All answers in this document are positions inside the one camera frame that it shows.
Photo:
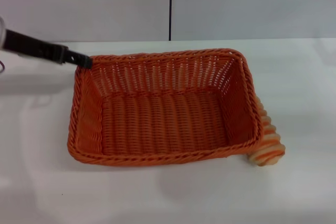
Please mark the striped orange white bread loaf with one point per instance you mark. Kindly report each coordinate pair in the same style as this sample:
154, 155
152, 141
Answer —
267, 150

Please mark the orange woven rectangular basket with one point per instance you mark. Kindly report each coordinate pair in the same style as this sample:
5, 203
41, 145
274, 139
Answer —
162, 119

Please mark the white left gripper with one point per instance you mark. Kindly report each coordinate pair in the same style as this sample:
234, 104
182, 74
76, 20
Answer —
1, 32

